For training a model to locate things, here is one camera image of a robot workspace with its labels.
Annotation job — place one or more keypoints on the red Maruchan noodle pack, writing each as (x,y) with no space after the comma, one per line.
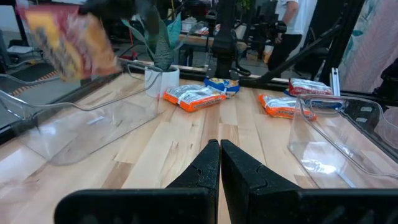
(308,87)
(68,43)

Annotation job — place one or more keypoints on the person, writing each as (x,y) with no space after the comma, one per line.
(298,18)

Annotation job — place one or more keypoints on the silver aluminium bracket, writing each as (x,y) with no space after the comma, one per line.
(335,81)

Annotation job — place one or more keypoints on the printed fabric banner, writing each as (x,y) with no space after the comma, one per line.
(373,46)

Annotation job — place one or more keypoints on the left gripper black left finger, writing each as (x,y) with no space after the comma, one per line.
(199,174)

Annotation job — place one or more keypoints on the clear plastic bin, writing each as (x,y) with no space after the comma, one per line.
(326,161)
(93,130)

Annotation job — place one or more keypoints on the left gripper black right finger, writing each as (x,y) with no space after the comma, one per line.
(248,186)

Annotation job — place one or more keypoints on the blue Maruchan noodle pack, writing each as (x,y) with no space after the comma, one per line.
(326,104)
(222,84)

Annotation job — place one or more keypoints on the black hazard-striped floor mat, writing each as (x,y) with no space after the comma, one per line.
(31,73)

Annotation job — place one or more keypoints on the orange Maruchan noodle pack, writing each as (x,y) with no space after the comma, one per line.
(192,98)
(280,107)

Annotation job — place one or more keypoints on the green succulent in white pot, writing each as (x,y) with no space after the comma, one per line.
(168,81)

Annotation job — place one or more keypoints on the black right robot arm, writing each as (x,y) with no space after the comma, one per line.
(224,46)

